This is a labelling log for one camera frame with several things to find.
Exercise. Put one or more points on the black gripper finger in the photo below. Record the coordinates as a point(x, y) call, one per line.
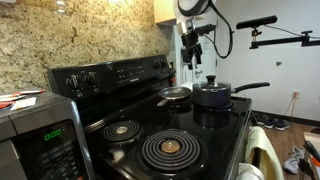
point(190, 61)
point(198, 55)

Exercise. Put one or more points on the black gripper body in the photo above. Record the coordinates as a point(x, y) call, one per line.
point(189, 41)

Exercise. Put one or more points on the glass lid with black knob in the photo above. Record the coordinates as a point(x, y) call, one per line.
point(211, 83)

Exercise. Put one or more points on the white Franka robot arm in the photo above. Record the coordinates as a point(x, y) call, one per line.
point(206, 8)

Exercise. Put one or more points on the black stove knob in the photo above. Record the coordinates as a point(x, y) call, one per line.
point(163, 62)
point(91, 79)
point(156, 64)
point(74, 82)

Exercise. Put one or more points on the small frying pan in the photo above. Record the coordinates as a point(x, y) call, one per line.
point(175, 93)

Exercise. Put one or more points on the black electric stove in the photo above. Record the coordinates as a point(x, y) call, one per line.
point(213, 133)

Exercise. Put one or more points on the dark shoe with white sole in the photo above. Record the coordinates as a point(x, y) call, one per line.
point(260, 119)
point(270, 122)
point(282, 124)

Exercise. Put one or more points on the small coil burner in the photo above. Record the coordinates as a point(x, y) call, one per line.
point(121, 130)

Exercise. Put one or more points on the cream hanging towel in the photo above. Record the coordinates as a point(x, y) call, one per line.
point(263, 150)

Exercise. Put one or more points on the white hanging towel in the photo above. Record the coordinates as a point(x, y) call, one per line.
point(248, 171)

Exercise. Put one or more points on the white sneaker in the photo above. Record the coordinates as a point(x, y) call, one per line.
point(293, 165)
point(298, 151)

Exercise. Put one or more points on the wooden table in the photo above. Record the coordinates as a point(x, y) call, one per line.
point(311, 136)

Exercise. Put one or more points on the black and red hand tool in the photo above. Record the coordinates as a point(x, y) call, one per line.
point(313, 150)

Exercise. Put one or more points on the red and white card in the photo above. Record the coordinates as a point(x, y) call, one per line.
point(30, 91)

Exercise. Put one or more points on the white paper card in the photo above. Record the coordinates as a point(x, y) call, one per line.
point(23, 103)

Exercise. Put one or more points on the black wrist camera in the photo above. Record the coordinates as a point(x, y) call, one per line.
point(205, 29)

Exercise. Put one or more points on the wooden wall cabinet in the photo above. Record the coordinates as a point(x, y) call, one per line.
point(165, 10)

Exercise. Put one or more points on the black stereo camera bar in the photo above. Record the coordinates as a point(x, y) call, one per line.
point(256, 21)

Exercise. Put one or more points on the round wall door stopper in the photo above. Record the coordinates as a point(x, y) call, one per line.
point(278, 63)

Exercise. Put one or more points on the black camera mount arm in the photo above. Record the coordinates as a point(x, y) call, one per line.
point(283, 40)

